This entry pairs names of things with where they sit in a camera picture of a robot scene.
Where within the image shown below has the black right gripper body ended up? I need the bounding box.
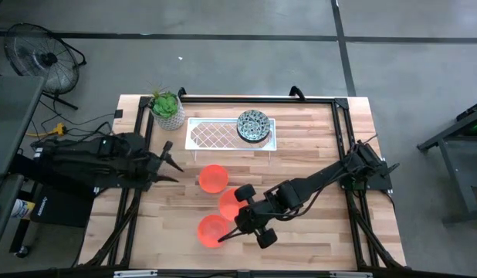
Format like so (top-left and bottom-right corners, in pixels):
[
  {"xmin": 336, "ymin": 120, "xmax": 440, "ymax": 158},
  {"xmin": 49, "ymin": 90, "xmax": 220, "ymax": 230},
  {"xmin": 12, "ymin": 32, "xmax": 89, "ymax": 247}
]
[{"xmin": 233, "ymin": 183, "xmax": 280, "ymax": 250}]

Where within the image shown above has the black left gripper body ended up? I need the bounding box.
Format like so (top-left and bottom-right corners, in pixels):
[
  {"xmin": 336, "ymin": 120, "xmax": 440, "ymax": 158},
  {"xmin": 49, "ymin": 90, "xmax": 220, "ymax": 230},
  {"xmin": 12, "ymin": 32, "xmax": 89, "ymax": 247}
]
[{"xmin": 136, "ymin": 140, "xmax": 174, "ymax": 191}]

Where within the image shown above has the orange plastic mini bowl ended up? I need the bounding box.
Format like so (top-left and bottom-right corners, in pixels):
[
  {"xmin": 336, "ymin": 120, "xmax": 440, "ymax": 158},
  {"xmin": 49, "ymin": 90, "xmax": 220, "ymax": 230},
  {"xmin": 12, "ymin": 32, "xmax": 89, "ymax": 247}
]
[
  {"xmin": 196, "ymin": 214, "xmax": 231, "ymax": 249},
  {"xmin": 218, "ymin": 188, "xmax": 249, "ymax": 222},
  {"xmin": 198, "ymin": 164, "xmax": 229, "ymax": 195}
]

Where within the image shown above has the white patterned plant pot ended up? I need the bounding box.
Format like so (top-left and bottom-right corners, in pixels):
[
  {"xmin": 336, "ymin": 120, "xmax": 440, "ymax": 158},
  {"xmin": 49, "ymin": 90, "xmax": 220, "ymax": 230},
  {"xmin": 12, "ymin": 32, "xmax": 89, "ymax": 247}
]
[{"xmin": 151, "ymin": 95, "xmax": 187, "ymax": 131}]

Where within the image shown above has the green succulent plant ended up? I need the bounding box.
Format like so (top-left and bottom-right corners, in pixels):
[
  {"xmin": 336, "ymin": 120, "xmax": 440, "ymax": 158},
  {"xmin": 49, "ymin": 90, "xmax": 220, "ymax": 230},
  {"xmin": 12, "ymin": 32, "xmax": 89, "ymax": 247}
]
[{"xmin": 147, "ymin": 81, "xmax": 181, "ymax": 120}]

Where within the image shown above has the black case white lettering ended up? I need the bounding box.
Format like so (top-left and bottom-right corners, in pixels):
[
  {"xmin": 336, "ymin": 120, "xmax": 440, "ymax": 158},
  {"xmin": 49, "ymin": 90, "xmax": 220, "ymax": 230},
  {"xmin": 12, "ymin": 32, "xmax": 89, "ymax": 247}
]
[{"xmin": 29, "ymin": 184, "xmax": 96, "ymax": 229}]

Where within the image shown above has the yellow power plug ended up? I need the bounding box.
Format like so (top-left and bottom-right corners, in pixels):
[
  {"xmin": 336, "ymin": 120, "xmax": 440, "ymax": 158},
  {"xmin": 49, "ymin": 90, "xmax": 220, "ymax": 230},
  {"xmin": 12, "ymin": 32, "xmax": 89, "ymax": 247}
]
[{"xmin": 25, "ymin": 121, "xmax": 69, "ymax": 138}]

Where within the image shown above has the white bottle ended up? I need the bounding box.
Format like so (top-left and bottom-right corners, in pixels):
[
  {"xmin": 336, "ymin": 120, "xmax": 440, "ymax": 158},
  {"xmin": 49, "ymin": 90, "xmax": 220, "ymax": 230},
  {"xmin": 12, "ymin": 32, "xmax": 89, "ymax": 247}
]
[{"xmin": 9, "ymin": 198, "xmax": 36, "ymax": 222}]

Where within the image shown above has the dark grey desk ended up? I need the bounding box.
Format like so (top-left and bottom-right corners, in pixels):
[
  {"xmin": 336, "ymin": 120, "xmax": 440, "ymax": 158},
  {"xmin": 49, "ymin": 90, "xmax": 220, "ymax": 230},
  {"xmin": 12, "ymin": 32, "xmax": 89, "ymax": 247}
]
[{"xmin": 0, "ymin": 74, "xmax": 46, "ymax": 258}]

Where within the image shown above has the black floor fan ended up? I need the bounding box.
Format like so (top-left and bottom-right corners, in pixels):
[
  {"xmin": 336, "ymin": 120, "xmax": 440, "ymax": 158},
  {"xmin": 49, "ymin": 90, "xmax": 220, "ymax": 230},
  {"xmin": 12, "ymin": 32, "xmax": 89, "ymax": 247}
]
[{"xmin": 4, "ymin": 22, "xmax": 87, "ymax": 111}]

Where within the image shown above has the dark grey metal cart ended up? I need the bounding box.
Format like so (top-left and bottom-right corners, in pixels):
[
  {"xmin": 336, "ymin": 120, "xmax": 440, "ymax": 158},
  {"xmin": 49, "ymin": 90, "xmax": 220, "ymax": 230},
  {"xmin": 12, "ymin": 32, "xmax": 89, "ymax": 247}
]
[{"xmin": 417, "ymin": 98, "xmax": 477, "ymax": 225}]

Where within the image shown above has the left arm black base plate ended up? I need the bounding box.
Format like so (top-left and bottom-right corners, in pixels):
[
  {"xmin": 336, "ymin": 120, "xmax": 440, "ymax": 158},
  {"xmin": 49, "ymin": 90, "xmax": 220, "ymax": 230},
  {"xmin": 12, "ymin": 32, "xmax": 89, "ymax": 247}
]
[{"xmin": 94, "ymin": 175, "xmax": 147, "ymax": 190}]

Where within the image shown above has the white wire rack tray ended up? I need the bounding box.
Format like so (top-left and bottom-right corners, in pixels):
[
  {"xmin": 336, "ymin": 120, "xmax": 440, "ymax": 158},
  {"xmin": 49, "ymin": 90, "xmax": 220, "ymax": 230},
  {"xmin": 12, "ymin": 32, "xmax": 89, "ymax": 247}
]
[{"xmin": 184, "ymin": 117, "xmax": 278, "ymax": 163}]

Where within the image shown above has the black power cable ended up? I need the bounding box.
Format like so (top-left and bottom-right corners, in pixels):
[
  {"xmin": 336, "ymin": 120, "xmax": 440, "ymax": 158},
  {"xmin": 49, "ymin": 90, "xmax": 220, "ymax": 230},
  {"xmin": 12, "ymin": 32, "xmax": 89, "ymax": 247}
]
[{"xmin": 29, "ymin": 98, "xmax": 116, "ymax": 155}]

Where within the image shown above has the silver metal bracket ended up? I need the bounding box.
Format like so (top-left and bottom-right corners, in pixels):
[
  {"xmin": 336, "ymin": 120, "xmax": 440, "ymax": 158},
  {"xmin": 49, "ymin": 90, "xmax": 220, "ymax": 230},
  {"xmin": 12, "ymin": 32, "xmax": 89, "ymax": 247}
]
[
  {"xmin": 330, "ymin": 271, "xmax": 374, "ymax": 278},
  {"xmin": 113, "ymin": 270, "xmax": 158, "ymax": 278}
]

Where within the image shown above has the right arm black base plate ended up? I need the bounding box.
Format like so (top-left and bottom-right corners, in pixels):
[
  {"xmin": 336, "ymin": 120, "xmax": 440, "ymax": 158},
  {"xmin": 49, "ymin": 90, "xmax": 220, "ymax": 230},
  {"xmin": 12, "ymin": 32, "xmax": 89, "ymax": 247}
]
[{"xmin": 337, "ymin": 159, "xmax": 401, "ymax": 192}]

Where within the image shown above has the black aluminium table frame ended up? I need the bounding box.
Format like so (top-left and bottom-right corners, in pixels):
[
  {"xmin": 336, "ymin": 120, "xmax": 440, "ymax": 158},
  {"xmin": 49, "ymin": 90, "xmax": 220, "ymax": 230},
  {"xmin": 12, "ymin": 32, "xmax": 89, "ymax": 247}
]
[{"xmin": 78, "ymin": 86, "xmax": 405, "ymax": 271}]

